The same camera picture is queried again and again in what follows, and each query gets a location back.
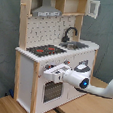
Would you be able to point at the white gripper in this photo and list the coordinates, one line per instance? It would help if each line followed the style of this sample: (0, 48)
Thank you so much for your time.
(55, 74)

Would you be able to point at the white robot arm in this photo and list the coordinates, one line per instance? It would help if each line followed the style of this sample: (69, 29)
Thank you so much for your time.
(94, 90)

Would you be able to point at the wooden toy kitchen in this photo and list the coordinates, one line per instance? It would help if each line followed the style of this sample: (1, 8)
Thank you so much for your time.
(40, 31)

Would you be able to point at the right red stove knob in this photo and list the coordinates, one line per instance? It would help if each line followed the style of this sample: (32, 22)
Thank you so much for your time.
(67, 62)

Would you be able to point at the white oven door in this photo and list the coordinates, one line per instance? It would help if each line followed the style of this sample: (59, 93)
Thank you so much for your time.
(54, 94)

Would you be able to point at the black toy stovetop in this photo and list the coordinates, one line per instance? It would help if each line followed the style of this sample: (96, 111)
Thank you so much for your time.
(45, 50)

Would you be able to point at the grey toy sink basin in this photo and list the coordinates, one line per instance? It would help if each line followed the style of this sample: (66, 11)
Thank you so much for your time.
(73, 45)

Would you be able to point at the black toy faucet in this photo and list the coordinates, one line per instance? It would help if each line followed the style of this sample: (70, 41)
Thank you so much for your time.
(68, 33)

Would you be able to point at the grey range hood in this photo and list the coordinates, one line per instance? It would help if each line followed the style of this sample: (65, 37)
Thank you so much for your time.
(46, 10)

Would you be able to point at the grey backdrop curtain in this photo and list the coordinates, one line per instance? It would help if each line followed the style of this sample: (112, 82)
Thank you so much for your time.
(98, 30)

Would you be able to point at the white microwave door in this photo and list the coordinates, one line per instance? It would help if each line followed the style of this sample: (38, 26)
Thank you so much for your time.
(92, 8)

